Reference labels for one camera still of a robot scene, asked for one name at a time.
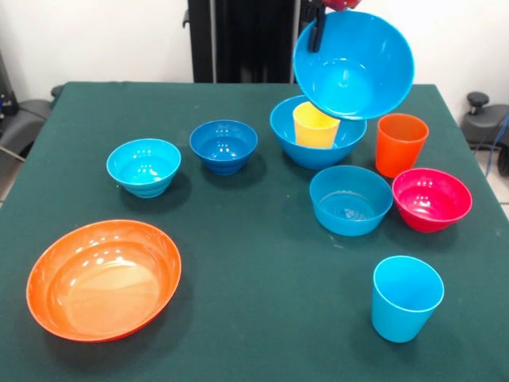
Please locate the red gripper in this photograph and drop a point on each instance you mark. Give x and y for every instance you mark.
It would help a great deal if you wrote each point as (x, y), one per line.
(340, 4)

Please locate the large blue plastic bowl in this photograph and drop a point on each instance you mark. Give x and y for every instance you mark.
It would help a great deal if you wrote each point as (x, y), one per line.
(358, 67)
(318, 157)

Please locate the small cyan plastic bowl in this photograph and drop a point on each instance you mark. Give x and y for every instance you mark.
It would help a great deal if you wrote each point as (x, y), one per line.
(143, 169)

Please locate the orange plastic cup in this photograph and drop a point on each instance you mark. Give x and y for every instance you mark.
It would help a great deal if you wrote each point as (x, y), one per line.
(399, 147)

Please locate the large orange plastic bowl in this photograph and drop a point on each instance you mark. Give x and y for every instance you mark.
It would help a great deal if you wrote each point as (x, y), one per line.
(103, 286)

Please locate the blue flat-bottomed ringed bowl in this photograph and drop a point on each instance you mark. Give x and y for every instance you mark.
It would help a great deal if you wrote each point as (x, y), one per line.
(350, 211)

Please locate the light blue plastic cup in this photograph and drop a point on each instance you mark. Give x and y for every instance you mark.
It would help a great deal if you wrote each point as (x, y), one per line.
(405, 306)

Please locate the black equipment base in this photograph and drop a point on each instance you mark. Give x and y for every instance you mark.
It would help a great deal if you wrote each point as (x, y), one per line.
(20, 123)
(483, 119)

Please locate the pink plastic bowl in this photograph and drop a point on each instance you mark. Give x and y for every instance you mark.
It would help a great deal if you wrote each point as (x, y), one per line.
(431, 203)

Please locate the yellow plastic cup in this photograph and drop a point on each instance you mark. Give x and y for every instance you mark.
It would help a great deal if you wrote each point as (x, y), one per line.
(316, 129)

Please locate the dark green tablecloth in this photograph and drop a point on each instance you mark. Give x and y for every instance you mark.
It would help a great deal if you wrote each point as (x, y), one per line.
(119, 111)

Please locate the dark blue plastic bowl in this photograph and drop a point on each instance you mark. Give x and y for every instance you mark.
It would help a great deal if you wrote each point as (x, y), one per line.
(222, 147)

